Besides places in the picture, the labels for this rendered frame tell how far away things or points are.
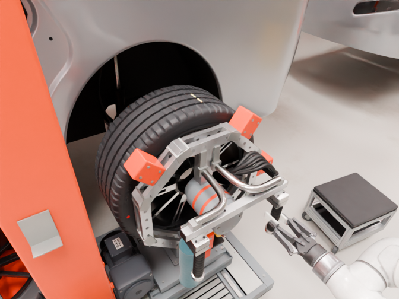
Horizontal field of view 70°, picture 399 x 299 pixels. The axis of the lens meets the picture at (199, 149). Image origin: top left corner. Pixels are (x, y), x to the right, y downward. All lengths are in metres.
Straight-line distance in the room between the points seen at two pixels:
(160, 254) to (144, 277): 0.27
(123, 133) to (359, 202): 1.56
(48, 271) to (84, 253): 0.09
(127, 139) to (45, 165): 0.42
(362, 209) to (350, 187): 0.18
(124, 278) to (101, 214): 0.87
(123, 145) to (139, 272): 0.67
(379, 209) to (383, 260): 1.07
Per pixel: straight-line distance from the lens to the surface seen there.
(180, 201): 1.23
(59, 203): 0.69
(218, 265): 1.73
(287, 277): 1.98
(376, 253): 1.07
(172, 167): 0.90
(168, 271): 1.64
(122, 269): 1.47
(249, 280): 1.82
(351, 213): 1.99
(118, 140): 1.02
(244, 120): 1.02
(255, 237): 2.08
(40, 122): 0.57
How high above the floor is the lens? 1.67
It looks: 38 degrees down
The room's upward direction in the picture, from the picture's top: 3 degrees clockwise
